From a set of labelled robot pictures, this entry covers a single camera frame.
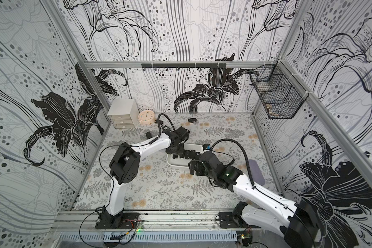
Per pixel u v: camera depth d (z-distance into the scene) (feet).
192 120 3.76
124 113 3.35
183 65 2.91
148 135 3.43
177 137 2.34
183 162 3.01
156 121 3.67
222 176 1.81
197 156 3.12
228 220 2.39
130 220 2.39
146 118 3.72
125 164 1.73
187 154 3.12
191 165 2.24
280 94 2.90
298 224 1.24
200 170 2.21
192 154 3.13
